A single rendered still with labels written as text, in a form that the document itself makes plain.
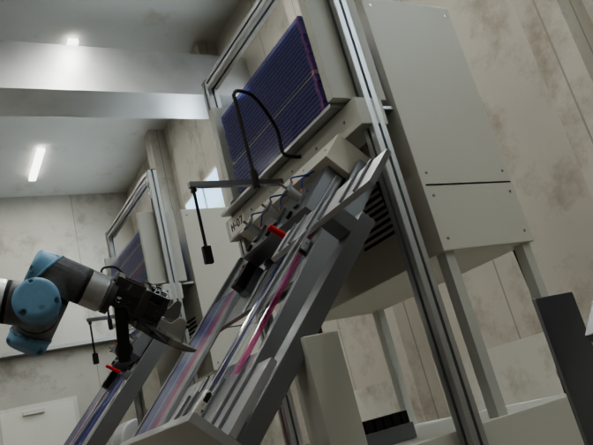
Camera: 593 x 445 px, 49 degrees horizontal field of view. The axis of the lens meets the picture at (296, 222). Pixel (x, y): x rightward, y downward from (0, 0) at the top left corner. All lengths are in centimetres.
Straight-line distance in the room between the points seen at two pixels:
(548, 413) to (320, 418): 79
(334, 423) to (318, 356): 9
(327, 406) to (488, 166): 100
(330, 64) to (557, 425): 98
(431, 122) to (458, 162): 12
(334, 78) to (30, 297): 84
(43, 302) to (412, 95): 103
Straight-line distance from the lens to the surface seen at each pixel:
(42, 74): 788
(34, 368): 1273
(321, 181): 147
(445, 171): 166
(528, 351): 534
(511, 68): 530
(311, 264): 132
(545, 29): 478
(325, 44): 161
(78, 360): 1286
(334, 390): 95
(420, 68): 179
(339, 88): 156
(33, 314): 115
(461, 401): 140
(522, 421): 157
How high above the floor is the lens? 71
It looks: 17 degrees up
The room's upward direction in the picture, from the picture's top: 15 degrees counter-clockwise
